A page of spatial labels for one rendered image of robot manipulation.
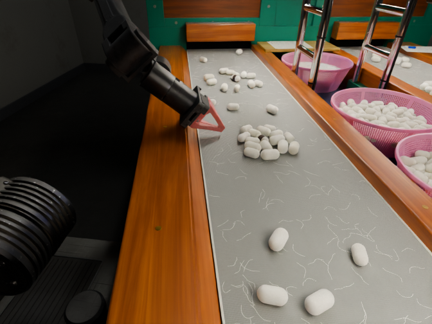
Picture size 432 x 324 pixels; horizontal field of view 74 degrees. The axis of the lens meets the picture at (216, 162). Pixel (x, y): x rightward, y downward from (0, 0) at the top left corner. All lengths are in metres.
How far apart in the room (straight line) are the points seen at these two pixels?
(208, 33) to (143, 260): 1.10
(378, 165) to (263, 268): 0.31
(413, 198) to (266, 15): 1.08
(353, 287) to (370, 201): 0.18
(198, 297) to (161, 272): 0.05
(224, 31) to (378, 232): 1.06
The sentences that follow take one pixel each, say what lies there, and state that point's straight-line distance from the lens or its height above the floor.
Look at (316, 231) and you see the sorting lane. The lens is 0.46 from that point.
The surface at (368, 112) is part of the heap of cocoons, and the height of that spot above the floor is 0.74.
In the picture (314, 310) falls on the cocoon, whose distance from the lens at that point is 0.37.
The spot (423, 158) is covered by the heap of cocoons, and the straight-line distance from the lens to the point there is 0.73.
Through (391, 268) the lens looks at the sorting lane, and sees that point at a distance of 0.46.
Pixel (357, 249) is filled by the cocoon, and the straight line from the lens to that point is 0.44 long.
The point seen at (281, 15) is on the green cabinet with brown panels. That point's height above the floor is 0.88.
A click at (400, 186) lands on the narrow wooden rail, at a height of 0.76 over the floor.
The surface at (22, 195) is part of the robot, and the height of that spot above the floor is 0.79.
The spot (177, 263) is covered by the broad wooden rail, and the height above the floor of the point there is 0.76.
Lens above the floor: 1.06
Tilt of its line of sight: 35 degrees down
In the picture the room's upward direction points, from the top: 1 degrees clockwise
